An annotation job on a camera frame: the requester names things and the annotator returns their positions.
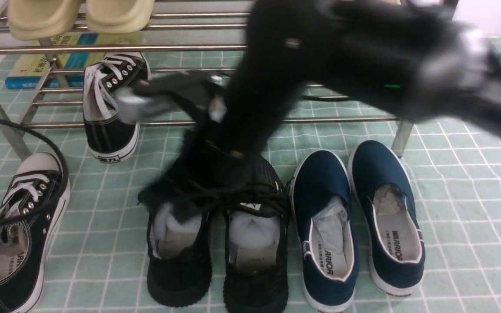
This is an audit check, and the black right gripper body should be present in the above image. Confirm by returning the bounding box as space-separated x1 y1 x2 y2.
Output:
133 73 277 209

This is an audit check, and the black knit sneaker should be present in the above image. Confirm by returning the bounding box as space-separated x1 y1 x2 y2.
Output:
223 158 291 313
138 178 211 307

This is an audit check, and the black canvas sneaker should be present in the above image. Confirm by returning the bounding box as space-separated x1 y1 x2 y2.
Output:
0 151 71 313
82 52 151 164

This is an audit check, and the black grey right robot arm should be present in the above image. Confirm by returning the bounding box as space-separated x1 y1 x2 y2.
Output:
138 0 501 221

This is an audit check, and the steel shoe rack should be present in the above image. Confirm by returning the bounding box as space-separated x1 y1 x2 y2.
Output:
0 4 413 160

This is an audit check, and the left navy slip-on shoe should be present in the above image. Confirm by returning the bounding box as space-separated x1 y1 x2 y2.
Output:
287 150 359 313

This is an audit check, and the navy slip-on shoe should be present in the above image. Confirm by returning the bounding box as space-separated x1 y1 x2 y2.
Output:
347 140 425 297
287 150 359 313

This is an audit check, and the right yellow slipper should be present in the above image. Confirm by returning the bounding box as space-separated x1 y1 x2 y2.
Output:
86 0 154 34

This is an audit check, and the yellow slipper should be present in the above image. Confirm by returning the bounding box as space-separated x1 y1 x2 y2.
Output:
7 0 82 41
86 0 154 34

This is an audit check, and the right navy slip-on shoe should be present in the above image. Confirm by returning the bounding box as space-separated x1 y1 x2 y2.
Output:
347 140 425 297

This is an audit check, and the yellow and blue book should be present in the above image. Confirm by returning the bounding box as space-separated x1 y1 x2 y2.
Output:
5 32 145 90

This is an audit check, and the left yellow slipper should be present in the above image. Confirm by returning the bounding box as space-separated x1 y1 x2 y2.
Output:
7 0 82 41

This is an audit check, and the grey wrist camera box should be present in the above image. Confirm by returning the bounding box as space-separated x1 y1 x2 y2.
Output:
114 87 177 125

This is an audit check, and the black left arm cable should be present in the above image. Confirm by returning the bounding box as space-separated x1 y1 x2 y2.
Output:
0 115 69 231

